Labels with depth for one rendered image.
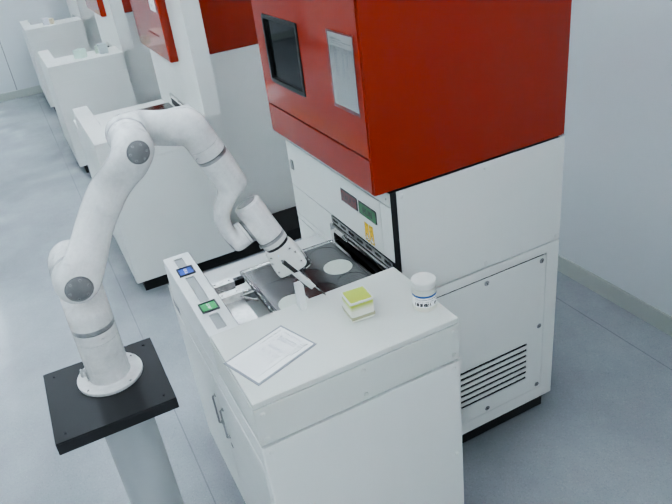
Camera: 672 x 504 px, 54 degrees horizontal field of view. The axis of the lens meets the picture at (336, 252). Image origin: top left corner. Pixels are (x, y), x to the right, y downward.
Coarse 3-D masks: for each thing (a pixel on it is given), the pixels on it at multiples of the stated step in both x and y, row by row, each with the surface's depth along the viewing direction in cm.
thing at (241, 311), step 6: (234, 288) 228; (240, 300) 221; (228, 306) 218; (234, 306) 218; (240, 306) 217; (246, 306) 217; (234, 312) 215; (240, 312) 214; (246, 312) 214; (252, 312) 214; (240, 318) 211; (246, 318) 211; (252, 318) 211; (240, 324) 208
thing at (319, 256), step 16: (320, 256) 236; (336, 256) 235; (256, 272) 232; (272, 272) 230; (320, 272) 227; (352, 272) 224; (272, 288) 221; (288, 288) 220; (304, 288) 219; (320, 288) 218; (272, 304) 213
